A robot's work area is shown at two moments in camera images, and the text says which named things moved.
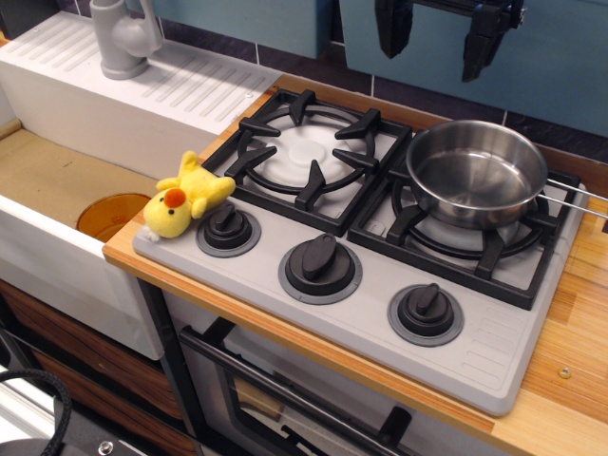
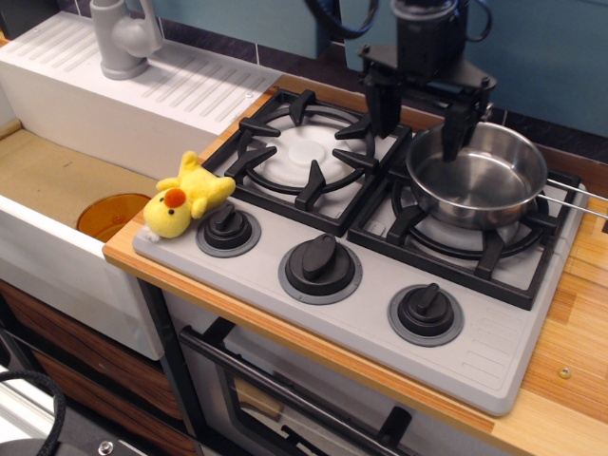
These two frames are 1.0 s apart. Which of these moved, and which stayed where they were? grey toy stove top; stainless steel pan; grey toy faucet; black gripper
Moved: black gripper
Stayed: stainless steel pan; grey toy faucet; grey toy stove top
